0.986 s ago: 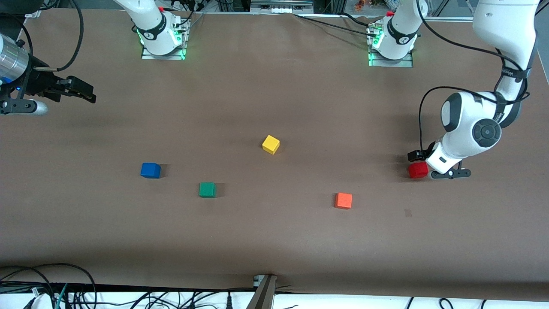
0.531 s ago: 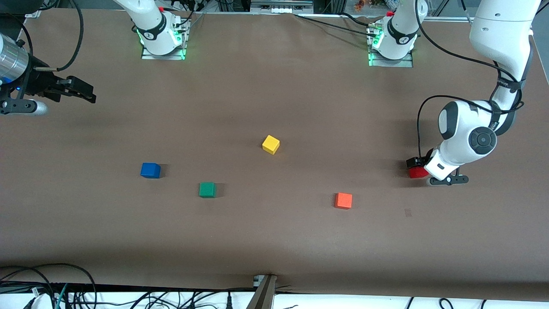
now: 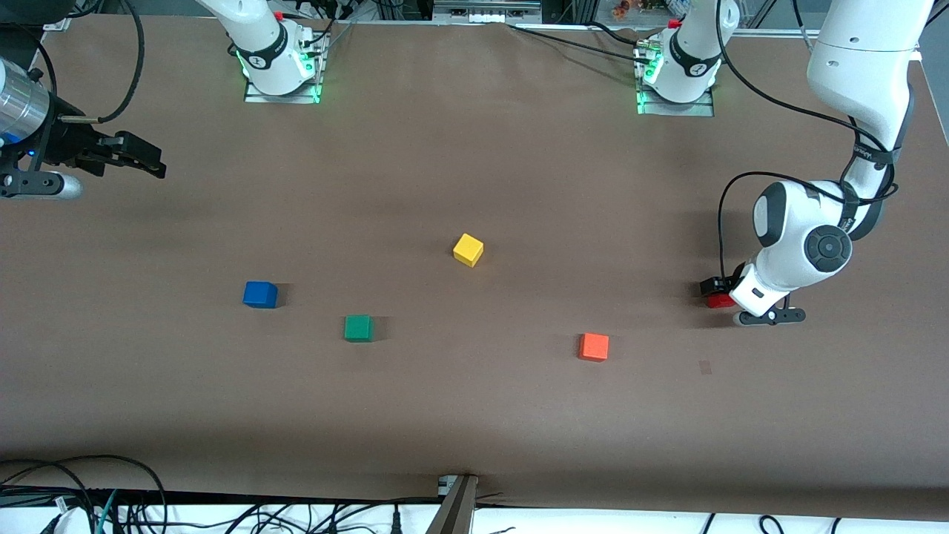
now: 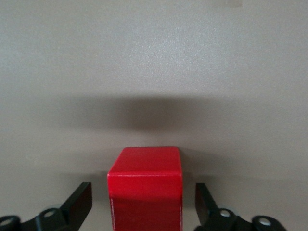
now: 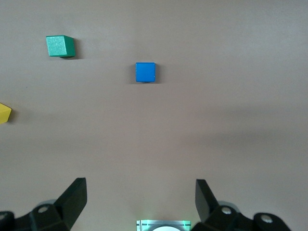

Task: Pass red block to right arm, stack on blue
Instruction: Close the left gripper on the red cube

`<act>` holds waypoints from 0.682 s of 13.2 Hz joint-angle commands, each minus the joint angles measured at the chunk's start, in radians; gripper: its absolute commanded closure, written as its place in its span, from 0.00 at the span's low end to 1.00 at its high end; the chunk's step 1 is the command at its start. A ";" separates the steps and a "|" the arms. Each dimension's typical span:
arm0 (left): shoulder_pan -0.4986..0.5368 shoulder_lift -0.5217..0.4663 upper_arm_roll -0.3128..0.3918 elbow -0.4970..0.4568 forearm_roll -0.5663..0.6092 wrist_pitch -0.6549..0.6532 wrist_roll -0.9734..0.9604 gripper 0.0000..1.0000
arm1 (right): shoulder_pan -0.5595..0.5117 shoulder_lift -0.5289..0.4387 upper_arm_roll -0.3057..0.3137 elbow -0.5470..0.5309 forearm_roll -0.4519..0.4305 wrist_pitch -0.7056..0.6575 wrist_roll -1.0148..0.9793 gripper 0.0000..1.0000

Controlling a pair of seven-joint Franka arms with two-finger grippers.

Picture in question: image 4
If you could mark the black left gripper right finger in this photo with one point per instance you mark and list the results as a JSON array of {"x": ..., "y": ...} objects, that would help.
[{"x": 209, "y": 214}]

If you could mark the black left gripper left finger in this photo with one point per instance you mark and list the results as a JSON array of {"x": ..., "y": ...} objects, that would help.
[{"x": 72, "y": 211}]

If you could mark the red wooden block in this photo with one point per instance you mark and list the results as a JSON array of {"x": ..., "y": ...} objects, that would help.
[{"x": 144, "y": 187}]

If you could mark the brown table cover mat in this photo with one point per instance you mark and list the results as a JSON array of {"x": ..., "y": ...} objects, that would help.
[{"x": 154, "y": 60}]

